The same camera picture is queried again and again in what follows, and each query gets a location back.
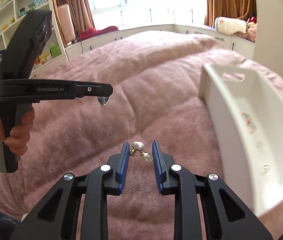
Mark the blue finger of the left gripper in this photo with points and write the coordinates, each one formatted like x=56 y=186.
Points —
x=93 y=89

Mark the red cushion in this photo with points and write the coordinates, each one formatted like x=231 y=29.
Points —
x=92 y=32

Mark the white toy shelf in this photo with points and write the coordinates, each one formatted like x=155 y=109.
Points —
x=11 y=25

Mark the white plastic storage bin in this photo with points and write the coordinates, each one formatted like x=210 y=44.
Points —
x=247 y=114

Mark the person's left hand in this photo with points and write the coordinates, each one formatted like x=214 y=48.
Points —
x=19 y=135

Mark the brown curtain right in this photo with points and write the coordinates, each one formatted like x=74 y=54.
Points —
x=241 y=9

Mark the pink bed blanket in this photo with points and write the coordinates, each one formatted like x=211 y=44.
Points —
x=59 y=189

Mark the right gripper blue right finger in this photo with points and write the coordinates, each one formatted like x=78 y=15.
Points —
x=162 y=162

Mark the white window cabinets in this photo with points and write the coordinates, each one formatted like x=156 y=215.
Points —
x=236 y=42

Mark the pink plush toy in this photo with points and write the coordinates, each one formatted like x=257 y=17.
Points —
x=251 y=29

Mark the pearl gold earring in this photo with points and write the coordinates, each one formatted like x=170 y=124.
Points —
x=137 y=147

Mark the brown curtain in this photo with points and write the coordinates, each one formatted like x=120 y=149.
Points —
x=80 y=13
x=241 y=9

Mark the window with white frame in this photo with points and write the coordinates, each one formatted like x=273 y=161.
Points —
x=126 y=14

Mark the pink suitcase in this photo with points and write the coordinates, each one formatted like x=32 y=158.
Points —
x=67 y=27

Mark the brown curtain left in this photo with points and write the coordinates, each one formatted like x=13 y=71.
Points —
x=80 y=13

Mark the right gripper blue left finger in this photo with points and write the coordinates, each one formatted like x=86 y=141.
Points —
x=115 y=184

